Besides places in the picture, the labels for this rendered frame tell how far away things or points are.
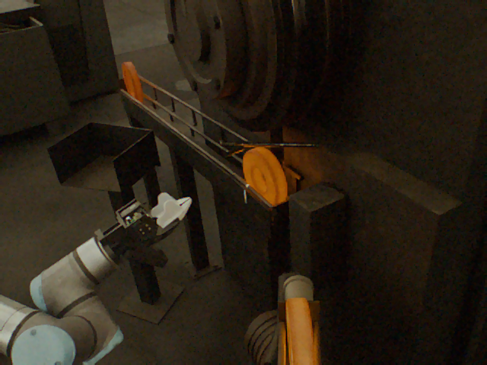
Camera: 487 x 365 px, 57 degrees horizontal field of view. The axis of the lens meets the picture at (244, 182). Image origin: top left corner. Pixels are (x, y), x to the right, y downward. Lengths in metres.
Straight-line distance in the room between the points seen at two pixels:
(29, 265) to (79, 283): 1.30
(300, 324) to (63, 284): 0.51
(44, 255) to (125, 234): 1.34
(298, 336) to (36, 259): 1.75
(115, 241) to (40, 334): 0.25
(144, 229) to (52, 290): 0.22
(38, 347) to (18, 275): 1.41
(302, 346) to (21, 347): 0.47
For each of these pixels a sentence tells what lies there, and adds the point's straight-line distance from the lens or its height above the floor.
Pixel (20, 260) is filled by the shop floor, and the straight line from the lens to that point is 2.35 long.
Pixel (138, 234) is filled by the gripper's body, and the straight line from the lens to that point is 0.98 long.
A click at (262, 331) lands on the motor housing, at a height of 0.53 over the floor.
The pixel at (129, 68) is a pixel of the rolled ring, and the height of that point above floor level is 0.75.
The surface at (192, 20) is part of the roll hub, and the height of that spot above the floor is 1.14.
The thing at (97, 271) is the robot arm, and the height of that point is 0.70.
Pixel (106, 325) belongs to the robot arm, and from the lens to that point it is 0.98.
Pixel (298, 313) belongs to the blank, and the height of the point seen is 0.78.
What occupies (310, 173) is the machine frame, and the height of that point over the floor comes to 0.78.
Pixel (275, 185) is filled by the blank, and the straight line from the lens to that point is 1.04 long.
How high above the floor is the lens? 1.33
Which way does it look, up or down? 33 degrees down
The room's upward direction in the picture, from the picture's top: 6 degrees counter-clockwise
